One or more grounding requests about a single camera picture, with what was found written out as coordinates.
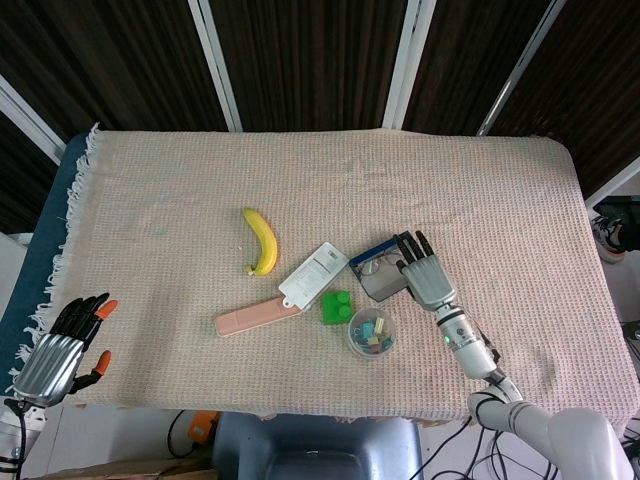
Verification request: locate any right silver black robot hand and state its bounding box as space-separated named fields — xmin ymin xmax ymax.
xmin=392 ymin=229 xmax=459 ymax=309

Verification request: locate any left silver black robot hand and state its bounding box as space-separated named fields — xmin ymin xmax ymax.
xmin=10 ymin=292 xmax=119 ymax=407

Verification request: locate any grey blue-edged pouch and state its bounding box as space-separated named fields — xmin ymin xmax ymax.
xmin=348 ymin=230 xmax=426 ymax=304

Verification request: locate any brown cardboard box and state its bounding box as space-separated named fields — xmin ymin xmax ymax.
xmin=32 ymin=455 xmax=219 ymax=480

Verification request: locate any clear jar of binder clips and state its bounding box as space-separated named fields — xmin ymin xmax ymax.
xmin=347 ymin=307 xmax=398 ymax=359

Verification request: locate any green toy building block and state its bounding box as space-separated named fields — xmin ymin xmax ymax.
xmin=319 ymin=291 xmax=354 ymax=328

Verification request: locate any white printed flat package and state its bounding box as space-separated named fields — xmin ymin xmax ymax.
xmin=278 ymin=241 xmax=351 ymax=312

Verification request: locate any orange device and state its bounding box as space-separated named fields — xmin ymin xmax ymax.
xmin=187 ymin=410 xmax=221 ymax=454

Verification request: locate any yellow banana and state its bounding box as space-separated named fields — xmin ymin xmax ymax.
xmin=242 ymin=206 xmax=279 ymax=277

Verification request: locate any white and orange sneaker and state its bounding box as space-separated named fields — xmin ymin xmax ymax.
xmin=592 ymin=214 xmax=630 ymax=265

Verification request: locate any long pink plastic case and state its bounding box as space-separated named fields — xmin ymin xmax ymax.
xmin=215 ymin=295 xmax=307 ymax=338

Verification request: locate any grey robot torso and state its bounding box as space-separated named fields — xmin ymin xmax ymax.
xmin=212 ymin=412 xmax=425 ymax=480

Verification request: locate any beige woven fringed blanket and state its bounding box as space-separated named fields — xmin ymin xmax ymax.
xmin=4 ymin=122 xmax=640 ymax=431

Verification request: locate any black looped cable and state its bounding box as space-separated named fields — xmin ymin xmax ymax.
xmin=166 ymin=410 xmax=201 ymax=459

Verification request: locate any black floor cable bundle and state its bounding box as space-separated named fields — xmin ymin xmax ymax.
xmin=414 ymin=419 xmax=561 ymax=480

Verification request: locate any white partition frame post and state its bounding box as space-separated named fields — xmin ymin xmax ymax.
xmin=475 ymin=0 xmax=569 ymax=137
xmin=380 ymin=0 xmax=437 ymax=131
xmin=583 ymin=157 xmax=640 ymax=211
xmin=0 ymin=74 xmax=67 ymax=166
xmin=187 ymin=0 xmax=245 ymax=134

